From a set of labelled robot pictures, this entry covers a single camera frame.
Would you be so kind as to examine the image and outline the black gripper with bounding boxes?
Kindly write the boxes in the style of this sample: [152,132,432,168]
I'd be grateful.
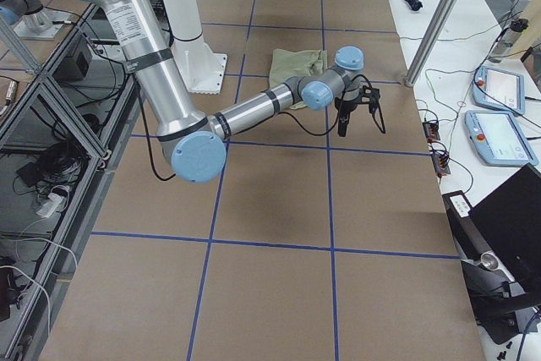
[334,97,358,137]

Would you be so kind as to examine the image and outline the olive green long-sleeve shirt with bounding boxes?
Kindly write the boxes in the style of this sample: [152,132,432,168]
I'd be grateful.
[269,49,328,88]

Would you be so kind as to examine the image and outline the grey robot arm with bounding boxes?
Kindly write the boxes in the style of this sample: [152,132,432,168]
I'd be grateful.
[88,0,364,183]

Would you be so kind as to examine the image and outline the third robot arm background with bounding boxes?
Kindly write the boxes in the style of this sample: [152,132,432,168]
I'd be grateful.
[1,0,71,41]

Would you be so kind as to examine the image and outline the orange connector board upper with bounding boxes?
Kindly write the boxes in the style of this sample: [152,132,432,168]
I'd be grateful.
[422,120,440,143]

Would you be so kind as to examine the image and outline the orange connector board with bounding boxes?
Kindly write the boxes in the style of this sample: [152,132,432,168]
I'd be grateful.
[422,120,440,143]
[431,150,451,178]

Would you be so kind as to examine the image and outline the orange connector board lower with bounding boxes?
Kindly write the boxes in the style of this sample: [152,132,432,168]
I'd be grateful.
[431,150,451,178]

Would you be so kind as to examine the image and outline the lower teach pendant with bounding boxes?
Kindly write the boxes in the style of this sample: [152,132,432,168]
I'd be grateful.
[464,110,539,167]

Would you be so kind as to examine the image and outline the teach pendant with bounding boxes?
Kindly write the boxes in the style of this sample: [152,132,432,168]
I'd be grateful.
[472,65,525,116]
[464,110,539,167]

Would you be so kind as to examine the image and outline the upper teach pendant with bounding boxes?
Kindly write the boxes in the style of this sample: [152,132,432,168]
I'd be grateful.
[472,65,525,116]

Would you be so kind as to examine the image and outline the black monitor laptop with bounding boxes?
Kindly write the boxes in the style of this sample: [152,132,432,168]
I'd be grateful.
[443,164,540,292]

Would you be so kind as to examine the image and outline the clear water bottle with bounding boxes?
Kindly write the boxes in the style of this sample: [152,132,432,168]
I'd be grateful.
[488,18,529,63]

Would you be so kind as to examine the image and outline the black power box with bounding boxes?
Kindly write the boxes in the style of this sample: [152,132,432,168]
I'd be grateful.
[53,44,91,81]

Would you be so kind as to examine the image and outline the white power strip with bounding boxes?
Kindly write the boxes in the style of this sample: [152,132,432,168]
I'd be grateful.
[36,185,70,218]

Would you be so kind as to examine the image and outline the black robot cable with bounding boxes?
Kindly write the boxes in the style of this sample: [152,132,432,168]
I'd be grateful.
[145,75,387,181]

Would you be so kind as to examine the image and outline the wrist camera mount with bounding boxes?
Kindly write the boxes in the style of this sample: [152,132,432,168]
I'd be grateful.
[360,85,380,116]

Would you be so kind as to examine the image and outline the aluminium frame post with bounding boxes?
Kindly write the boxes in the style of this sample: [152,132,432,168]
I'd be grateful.
[404,0,457,87]

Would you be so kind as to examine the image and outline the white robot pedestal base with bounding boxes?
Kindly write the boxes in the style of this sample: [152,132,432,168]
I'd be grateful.
[163,0,227,95]

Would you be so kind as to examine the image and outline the black camera stand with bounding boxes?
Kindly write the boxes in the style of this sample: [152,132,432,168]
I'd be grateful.
[461,260,540,344]

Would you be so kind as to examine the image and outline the aluminium frame rail structure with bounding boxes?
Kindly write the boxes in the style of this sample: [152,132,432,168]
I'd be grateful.
[1,0,141,360]

